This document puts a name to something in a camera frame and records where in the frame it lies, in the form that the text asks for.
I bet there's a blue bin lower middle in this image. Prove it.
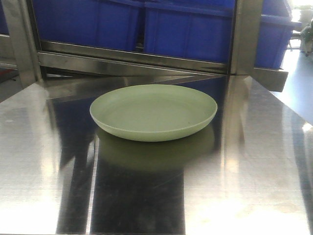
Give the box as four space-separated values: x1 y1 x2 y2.
143 0 233 63

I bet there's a green round plate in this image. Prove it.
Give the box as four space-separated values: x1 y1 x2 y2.
89 84 218 142

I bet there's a blue bin lower left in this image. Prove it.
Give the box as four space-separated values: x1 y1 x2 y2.
33 0 144 51

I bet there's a blue bin lower right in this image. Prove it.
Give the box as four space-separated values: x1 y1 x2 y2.
255 0 301 70

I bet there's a blue bin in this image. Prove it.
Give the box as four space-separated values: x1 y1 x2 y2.
143 0 233 63
255 0 301 70
33 0 144 51

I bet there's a stainless steel shelf rack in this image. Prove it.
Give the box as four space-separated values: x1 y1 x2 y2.
0 0 288 92

